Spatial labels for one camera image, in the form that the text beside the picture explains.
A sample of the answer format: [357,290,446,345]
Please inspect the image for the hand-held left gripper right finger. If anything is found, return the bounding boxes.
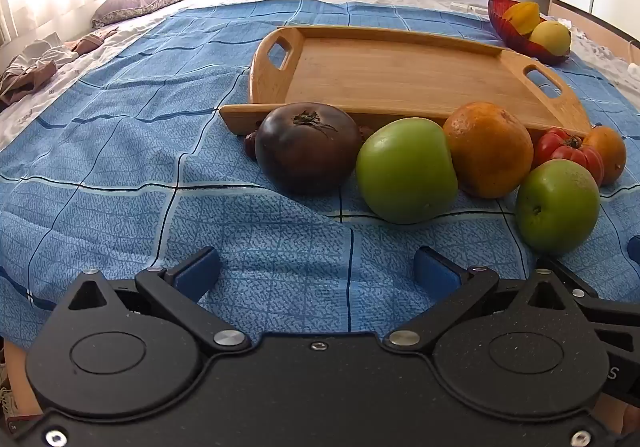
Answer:
[382,247,598,354]

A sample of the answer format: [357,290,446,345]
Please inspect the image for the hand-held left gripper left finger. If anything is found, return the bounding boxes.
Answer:
[65,247,252,356]

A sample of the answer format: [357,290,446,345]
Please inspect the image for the small green apple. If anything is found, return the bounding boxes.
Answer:
[515,159,601,255]

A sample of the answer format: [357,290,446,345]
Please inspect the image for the small orange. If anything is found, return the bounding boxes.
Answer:
[582,126,627,186]

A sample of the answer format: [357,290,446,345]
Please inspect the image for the large green apple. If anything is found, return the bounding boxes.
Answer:
[356,118,459,224]

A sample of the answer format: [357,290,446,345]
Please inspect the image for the large orange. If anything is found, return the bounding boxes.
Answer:
[443,102,535,198]

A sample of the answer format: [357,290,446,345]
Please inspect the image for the red ribbed tomato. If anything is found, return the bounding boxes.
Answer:
[534,127,605,186]

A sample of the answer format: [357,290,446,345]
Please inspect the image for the dark brown round fruit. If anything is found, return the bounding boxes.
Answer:
[255,103,362,195]

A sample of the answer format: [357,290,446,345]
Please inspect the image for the wooden tray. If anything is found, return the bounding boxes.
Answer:
[219,25,593,138]

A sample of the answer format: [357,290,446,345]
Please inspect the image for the blue checked blanket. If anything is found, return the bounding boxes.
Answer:
[0,0,640,348]

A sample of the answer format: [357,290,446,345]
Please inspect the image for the yellow pear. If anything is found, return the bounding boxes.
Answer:
[530,21,572,58]

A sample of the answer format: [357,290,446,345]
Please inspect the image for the yellow starfruit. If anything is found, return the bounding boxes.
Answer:
[502,1,542,36]

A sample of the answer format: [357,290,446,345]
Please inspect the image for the brown and white clothes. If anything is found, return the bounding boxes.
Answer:
[0,24,121,110]

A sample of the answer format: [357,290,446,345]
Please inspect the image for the red glass bowl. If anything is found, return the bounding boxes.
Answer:
[488,0,571,66]

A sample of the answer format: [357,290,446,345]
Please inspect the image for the white charger cable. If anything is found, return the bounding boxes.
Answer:
[619,41,640,88]

